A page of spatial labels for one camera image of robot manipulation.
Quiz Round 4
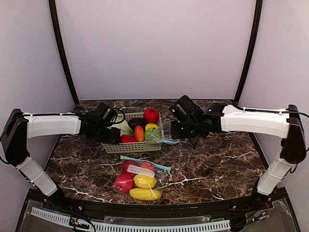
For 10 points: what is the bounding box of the white slotted cable duct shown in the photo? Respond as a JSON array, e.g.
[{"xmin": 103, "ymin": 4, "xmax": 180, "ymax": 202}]
[{"xmin": 30, "ymin": 207, "xmax": 231, "ymax": 232}]

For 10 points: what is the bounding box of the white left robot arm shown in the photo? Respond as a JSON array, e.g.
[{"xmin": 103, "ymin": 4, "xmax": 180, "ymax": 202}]
[{"xmin": 0, "ymin": 103, "xmax": 126, "ymax": 198}]

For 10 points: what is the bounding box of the pink-red wrinkled fruit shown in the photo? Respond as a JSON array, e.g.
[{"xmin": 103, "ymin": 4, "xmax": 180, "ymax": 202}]
[{"xmin": 121, "ymin": 160, "xmax": 138, "ymax": 177}]

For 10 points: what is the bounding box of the large clear zip bag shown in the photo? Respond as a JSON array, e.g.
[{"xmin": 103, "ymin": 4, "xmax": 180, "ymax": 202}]
[{"xmin": 113, "ymin": 155, "xmax": 172, "ymax": 201}]

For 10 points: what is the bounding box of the black table front rail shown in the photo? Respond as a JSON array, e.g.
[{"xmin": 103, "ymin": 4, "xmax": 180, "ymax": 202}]
[{"xmin": 36, "ymin": 188, "xmax": 287, "ymax": 219}]

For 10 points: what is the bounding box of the orange pepper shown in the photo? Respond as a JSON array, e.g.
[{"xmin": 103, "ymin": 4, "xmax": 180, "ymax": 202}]
[{"xmin": 134, "ymin": 125, "xmax": 145, "ymax": 142}]

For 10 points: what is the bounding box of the green apple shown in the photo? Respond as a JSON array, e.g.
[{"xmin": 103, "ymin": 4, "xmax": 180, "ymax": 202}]
[{"xmin": 144, "ymin": 128, "xmax": 161, "ymax": 142}]

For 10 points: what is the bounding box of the green perforated plastic basket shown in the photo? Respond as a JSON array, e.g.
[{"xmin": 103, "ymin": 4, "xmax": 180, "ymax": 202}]
[{"xmin": 101, "ymin": 112, "xmax": 163, "ymax": 154}]

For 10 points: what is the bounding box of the yellow wrinkled banana-like fruit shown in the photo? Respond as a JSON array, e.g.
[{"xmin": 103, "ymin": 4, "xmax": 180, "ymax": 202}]
[{"xmin": 129, "ymin": 188, "xmax": 161, "ymax": 201}]

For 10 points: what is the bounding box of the dark eggplant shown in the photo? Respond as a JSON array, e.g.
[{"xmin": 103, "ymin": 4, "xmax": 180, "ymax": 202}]
[{"xmin": 128, "ymin": 118, "xmax": 148, "ymax": 131}]

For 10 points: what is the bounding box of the red apple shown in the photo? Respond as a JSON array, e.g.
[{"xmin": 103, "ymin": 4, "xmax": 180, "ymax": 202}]
[{"xmin": 114, "ymin": 174, "xmax": 134, "ymax": 193}]

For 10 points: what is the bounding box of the yellow lemon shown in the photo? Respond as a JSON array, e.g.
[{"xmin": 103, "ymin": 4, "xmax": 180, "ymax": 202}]
[{"xmin": 134, "ymin": 174, "xmax": 157, "ymax": 189}]

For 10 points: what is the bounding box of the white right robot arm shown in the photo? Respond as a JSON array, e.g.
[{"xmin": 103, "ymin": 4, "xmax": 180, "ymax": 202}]
[{"xmin": 169, "ymin": 95, "xmax": 309, "ymax": 197}]

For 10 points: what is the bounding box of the small clear zip bag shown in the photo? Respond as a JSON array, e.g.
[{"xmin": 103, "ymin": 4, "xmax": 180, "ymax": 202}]
[{"xmin": 150, "ymin": 121, "xmax": 180, "ymax": 145}]

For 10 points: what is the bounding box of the small yellow fruit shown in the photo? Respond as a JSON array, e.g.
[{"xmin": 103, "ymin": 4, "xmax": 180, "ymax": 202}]
[{"xmin": 145, "ymin": 123, "xmax": 158, "ymax": 131}]

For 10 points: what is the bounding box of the white cabbage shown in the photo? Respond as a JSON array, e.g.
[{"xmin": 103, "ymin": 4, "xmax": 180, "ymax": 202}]
[{"xmin": 117, "ymin": 120, "xmax": 134, "ymax": 137}]

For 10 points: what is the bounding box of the red bell pepper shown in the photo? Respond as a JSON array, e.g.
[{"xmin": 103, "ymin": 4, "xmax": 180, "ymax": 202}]
[{"xmin": 121, "ymin": 135, "xmax": 137, "ymax": 143}]

